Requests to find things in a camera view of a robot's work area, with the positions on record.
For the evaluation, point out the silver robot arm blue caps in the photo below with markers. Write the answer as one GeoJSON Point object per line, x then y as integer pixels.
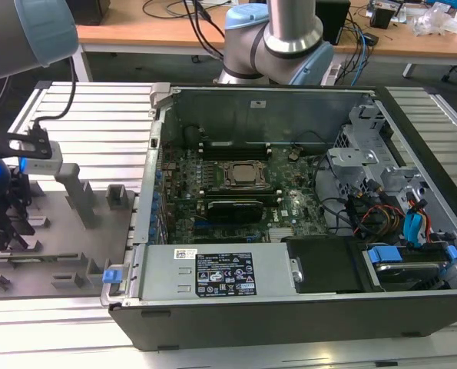
{"type": "Point", "coordinates": [289, 23]}

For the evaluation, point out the black RAM slot row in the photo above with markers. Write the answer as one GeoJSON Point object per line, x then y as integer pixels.
{"type": "Point", "coordinates": [239, 195]}
{"type": "Point", "coordinates": [236, 154]}

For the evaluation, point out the dark installed RAM stick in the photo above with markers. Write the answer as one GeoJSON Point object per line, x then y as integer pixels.
{"type": "Point", "coordinates": [236, 144]}

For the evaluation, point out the grey parts rack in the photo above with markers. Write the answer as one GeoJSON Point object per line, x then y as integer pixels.
{"type": "Point", "coordinates": [67, 238]}

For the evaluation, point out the blue case latch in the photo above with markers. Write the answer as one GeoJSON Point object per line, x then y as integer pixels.
{"type": "Point", "coordinates": [111, 276]}

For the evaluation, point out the grey power supply unit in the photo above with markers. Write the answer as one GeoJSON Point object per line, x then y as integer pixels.
{"type": "Point", "coordinates": [163, 276]}

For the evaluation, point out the large black equipment box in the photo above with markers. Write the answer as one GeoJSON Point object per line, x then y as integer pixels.
{"type": "Point", "coordinates": [93, 11]}

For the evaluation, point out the black graphics card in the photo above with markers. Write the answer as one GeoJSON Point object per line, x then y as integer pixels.
{"type": "Point", "coordinates": [234, 211]}

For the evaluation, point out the CPU with brown metal top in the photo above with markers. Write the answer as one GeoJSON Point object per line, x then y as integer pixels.
{"type": "Point", "coordinates": [248, 173]}

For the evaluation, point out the black open PC case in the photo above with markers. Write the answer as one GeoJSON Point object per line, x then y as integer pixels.
{"type": "Point", "coordinates": [251, 326]}

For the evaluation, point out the silver chipset heatsink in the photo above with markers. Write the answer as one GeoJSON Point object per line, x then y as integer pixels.
{"type": "Point", "coordinates": [281, 235]}

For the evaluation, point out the green motherboard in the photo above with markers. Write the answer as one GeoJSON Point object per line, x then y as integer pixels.
{"type": "Point", "coordinates": [289, 184]}

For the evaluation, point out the silver coin battery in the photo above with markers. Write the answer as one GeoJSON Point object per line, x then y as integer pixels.
{"type": "Point", "coordinates": [293, 157]}

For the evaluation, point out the black plastic cover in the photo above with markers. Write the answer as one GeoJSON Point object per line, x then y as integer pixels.
{"type": "Point", "coordinates": [320, 265]}

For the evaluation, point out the grey metal drive cage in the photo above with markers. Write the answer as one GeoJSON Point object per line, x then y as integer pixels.
{"type": "Point", "coordinates": [351, 157]}

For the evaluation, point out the white power strip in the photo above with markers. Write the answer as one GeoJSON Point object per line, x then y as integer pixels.
{"type": "Point", "coordinates": [330, 75]}

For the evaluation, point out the black tower on desk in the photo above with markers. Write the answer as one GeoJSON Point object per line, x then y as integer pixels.
{"type": "Point", "coordinates": [333, 19]}

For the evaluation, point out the blue disk carrier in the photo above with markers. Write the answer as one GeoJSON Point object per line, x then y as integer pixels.
{"type": "Point", "coordinates": [383, 255]}

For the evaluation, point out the small flat black device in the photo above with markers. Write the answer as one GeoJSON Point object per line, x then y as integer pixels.
{"type": "Point", "coordinates": [371, 39]}

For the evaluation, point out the silver hard disk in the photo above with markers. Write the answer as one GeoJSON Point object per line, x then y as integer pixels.
{"type": "Point", "coordinates": [405, 271]}

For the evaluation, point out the small black box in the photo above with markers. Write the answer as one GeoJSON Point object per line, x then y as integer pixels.
{"type": "Point", "coordinates": [381, 18]}

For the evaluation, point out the clear plastic bags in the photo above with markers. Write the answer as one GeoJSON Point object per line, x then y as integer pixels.
{"type": "Point", "coordinates": [435, 19]}

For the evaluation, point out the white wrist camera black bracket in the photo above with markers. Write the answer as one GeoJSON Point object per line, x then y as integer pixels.
{"type": "Point", "coordinates": [40, 163]}

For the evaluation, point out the wooden desk white frame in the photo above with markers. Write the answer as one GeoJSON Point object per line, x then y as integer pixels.
{"type": "Point", "coordinates": [136, 27]}

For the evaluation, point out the white sticker on case wall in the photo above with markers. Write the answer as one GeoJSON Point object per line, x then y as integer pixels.
{"type": "Point", "coordinates": [258, 104]}

